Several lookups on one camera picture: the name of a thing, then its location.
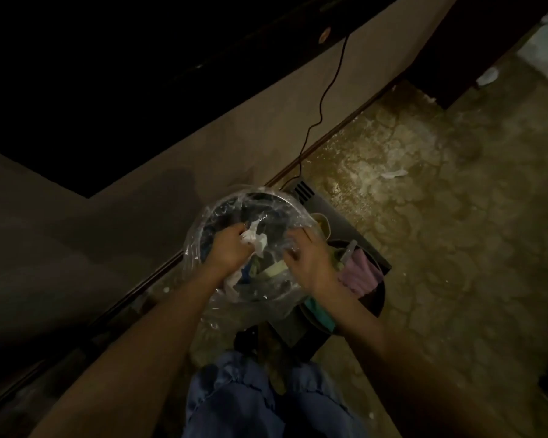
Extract black low cabinet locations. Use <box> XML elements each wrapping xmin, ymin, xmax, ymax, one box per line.
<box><xmin>233</xmin><ymin>182</ymin><xmax>394</xmax><ymax>361</ymax></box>

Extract person's left forearm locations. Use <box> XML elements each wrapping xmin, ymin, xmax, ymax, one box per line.
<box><xmin>32</xmin><ymin>267</ymin><xmax>222</xmax><ymax>438</ymax></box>

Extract pink cleaning cloth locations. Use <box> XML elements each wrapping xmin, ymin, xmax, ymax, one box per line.
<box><xmin>340</xmin><ymin>251</ymin><xmax>383</xmax><ymax>297</ymax></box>

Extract black television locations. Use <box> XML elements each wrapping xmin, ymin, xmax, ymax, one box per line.
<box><xmin>0</xmin><ymin>0</ymin><xmax>407</xmax><ymax>199</ymax></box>

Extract person's left hand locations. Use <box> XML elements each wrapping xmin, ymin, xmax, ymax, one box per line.
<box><xmin>203</xmin><ymin>223</ymin><xmax>257</xmax><ymax>281</ymax></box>

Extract person's right hand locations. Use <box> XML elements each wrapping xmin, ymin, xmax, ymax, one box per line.
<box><xmin>283</xmin><ymin>226</ymin><xmax>339</xmax><ymax>293</ymax></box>

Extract white paper scrap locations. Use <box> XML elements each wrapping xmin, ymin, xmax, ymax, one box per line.
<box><xmin>223</xmin><ymin>217</ymin><xmax>269</xmax><ymax>302</ymax></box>

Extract trash bin with clear bag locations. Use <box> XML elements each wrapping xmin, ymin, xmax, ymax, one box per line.
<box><xmin>184</xmin><ymin>187</ymin><xmax>325</xmax><ymax>329</ymax></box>

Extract person's blue trousers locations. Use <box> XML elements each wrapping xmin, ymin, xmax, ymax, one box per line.
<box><xmin>183</xmin><ymin>351</ymin><xmax>367</xmax><ymax>438</ymax></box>

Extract black power cable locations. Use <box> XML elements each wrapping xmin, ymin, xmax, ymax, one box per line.
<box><xmin>281</xmin><ymin>36</ymin><xmax>349</xmax><ymax>192</ymax></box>

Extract person's right forearm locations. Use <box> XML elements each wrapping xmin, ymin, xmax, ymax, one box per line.
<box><xmin>321</xmin><ymin>278</ymin><xmax>522</xmax><ymax>438</ymax></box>

